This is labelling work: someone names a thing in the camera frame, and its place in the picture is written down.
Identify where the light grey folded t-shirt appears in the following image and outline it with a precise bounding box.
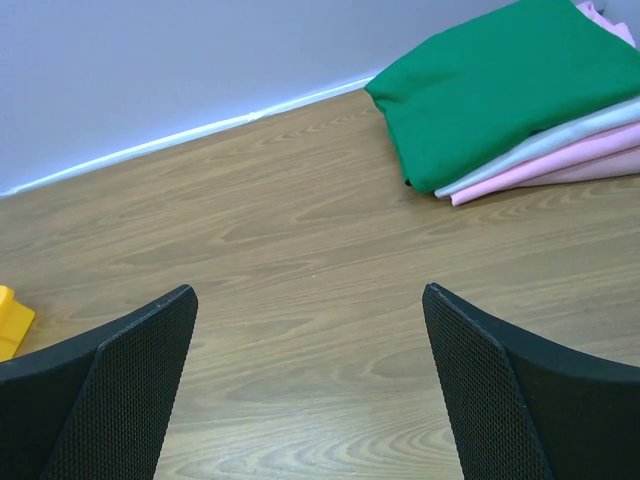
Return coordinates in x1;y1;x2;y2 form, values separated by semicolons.
435;97;639;198

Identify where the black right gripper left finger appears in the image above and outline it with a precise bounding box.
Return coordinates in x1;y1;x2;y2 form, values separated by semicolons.
1;285;198;479

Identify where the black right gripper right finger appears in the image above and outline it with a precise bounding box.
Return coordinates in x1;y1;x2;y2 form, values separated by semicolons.
422;283;639;479

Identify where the yellow plastic tray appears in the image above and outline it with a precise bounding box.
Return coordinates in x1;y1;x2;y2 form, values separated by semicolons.
0;285;35;362

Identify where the green folded t-shirt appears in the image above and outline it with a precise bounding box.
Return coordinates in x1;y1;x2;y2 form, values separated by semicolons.
366;1;639;193

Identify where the pink folded t-shirt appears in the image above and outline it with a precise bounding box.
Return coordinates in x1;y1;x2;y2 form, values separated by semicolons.
449;122;640;207

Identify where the pale pink bottom t-shirt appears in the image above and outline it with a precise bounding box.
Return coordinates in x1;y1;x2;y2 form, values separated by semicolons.
514;0;640;189

